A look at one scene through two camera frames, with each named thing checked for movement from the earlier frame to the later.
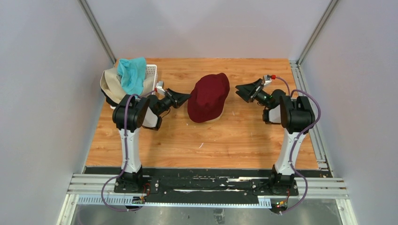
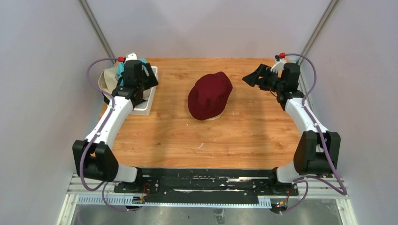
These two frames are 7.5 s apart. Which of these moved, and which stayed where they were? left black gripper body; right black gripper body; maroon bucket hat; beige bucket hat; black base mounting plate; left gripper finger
Moved: right black gripper body; left gripper finger; left black gripper body
Stayed: black base mounting plate; beige bucket hat; maroon bucket hat
